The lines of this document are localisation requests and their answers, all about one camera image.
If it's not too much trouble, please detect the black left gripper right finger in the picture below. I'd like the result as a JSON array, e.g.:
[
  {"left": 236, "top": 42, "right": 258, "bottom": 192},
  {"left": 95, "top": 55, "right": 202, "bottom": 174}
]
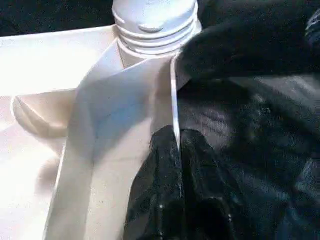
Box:
[{"left": 180, "top": 128, "right": 253, "bottom": 240}]

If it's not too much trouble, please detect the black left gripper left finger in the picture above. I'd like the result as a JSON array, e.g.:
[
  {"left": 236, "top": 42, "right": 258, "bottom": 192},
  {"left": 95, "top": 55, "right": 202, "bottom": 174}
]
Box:
[{"left": 124, "top": 126, "right": 185, "bottom": 240}]

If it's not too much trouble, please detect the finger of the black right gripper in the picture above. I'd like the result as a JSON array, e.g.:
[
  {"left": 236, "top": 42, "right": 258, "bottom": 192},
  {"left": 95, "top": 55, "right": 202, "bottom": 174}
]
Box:
[{"left": 176, "top": 9, "right": 320, "bottom": 83}]

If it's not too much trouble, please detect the white plastic table leg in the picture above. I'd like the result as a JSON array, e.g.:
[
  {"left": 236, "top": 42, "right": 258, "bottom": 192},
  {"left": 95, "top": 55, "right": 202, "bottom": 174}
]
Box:
[{"left": 111, "top": 0, "right": 202, "bottom": 58}]

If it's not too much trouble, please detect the white plastic table top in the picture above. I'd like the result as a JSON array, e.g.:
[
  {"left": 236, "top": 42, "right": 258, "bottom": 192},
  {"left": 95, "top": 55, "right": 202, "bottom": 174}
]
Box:
[{"left": 0, "top": 23, "right": 203, "bottom": 240}]

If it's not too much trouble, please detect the black plastic mat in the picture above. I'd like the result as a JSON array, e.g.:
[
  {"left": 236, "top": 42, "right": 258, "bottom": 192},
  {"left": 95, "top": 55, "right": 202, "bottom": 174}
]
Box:
[{"left": 0, "top": 0, "right": 320, "bottom": 240}]

